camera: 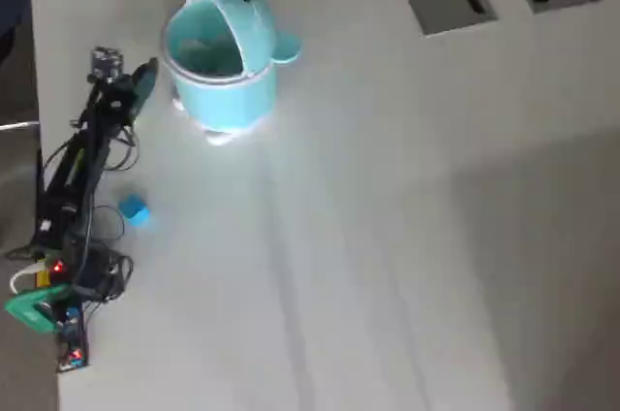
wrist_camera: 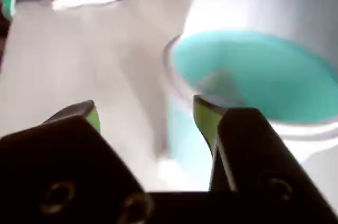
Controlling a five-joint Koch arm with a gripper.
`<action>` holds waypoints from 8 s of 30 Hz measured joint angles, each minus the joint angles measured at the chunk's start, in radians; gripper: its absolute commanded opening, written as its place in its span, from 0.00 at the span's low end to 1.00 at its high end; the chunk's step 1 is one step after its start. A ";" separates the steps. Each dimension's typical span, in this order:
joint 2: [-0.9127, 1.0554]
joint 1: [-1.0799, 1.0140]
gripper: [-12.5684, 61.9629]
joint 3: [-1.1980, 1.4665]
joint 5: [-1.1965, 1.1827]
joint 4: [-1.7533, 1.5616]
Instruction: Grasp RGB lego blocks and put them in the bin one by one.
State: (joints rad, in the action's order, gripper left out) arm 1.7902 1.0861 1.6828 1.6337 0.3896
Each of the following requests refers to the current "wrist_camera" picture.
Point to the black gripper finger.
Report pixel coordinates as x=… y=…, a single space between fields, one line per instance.
x=52 y=160
x=253 y=155

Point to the teal whale-shaped bin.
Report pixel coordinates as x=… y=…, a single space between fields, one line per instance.
x=264 y=76

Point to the white flat box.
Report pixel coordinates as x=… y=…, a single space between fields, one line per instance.
x=84 y=1

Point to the green table clamp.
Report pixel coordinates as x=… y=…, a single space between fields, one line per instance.
x=9 y=3

